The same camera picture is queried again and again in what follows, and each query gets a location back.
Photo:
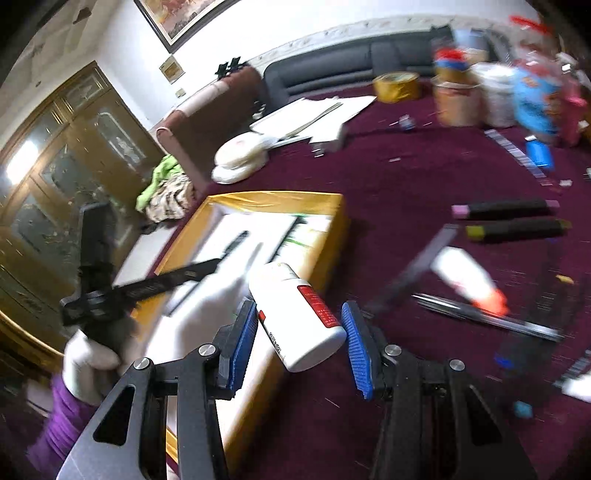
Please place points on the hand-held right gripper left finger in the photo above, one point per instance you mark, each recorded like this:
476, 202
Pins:
242, 350

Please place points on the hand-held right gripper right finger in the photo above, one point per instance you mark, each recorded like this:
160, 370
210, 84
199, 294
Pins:
358, 350

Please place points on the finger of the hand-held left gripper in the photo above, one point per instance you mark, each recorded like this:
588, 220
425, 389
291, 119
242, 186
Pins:
166, 281

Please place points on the white bottle with red label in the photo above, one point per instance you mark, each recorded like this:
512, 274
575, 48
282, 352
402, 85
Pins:
295, 323

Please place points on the black pen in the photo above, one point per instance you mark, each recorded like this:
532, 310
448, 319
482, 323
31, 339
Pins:
415, 272
485, 314

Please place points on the white glue bottle orange cap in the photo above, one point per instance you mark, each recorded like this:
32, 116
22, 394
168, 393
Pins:
466, 277

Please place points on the yellow cardboard box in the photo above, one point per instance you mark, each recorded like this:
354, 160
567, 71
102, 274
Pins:
277, 201

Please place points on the person's left forearm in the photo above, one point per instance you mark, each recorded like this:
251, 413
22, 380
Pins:
60, 424

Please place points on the person's left hand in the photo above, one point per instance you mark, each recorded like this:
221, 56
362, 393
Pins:
87, 364

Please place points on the patterned cloth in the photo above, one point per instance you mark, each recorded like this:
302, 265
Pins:
171, 201

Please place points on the green cloth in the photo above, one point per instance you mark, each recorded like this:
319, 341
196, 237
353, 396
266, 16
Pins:
159, 177

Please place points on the wooden glass-door cabinet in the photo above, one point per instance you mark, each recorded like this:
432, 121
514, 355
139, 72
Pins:
60, 152

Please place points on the white round packet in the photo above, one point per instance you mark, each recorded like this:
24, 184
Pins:
240, 157

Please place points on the brown armchair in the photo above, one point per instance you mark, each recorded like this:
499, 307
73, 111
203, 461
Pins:
207, 120

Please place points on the black marker with yellow caps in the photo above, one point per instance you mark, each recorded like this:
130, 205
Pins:
517, 229

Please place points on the black marker with pink caps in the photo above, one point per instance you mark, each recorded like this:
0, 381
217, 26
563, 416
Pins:
503, 208

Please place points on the white paper stack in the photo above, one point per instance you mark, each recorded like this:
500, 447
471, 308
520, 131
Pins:
314, 117

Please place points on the black clip on armchair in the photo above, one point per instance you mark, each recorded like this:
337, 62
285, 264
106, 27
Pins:
228, 66

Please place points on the strip of staples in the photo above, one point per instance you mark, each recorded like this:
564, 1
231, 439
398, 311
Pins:
521, 152

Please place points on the black sofa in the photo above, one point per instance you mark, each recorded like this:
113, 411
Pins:
323, 69

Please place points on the brown tape roll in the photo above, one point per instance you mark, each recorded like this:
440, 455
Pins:
455, 104

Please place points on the yellow tape roll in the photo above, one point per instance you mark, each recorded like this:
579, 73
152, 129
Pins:
397, 86

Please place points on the blue eraser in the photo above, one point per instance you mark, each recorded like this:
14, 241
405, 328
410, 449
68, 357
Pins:
540, 154

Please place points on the white plastic tub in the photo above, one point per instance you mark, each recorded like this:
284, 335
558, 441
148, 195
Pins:
496, 94

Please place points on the clear jar with red lid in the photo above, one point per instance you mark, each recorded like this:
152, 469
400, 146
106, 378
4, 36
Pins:
538, 97

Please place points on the small wall plaque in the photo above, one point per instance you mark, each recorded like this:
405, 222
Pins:
172, 68

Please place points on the framed wall painting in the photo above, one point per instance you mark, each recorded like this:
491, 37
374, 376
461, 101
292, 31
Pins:
180, 18

